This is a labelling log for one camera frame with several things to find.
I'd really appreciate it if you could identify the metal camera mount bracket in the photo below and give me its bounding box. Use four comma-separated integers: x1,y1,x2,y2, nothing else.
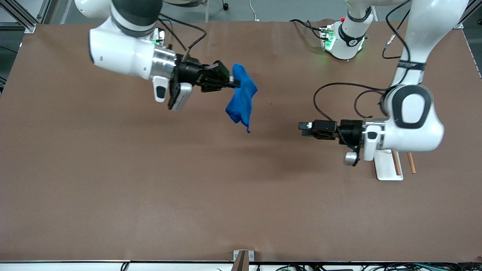
233,250,255,271

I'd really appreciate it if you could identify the black left arm base cable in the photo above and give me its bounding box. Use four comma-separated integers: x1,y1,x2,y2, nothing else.
289,19,329,40

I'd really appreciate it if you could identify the office chair base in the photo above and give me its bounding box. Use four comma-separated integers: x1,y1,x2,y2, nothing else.
162,0,230,23

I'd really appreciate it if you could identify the cable bundle under table edge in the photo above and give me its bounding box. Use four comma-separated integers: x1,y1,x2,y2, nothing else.
217,262,482,271

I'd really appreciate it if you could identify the white towel rack base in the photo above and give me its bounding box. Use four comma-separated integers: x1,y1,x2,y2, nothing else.
373,150,404,181

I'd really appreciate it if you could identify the white floor cable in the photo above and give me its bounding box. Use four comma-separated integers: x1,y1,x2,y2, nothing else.
249,0,261,22

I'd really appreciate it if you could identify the blue microfibre towel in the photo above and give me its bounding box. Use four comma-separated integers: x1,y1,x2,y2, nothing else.
225,63,259,134

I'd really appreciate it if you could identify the aluminium frame profile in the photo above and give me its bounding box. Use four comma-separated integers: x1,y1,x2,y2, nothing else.
0,0,51,33
454,0,482,29

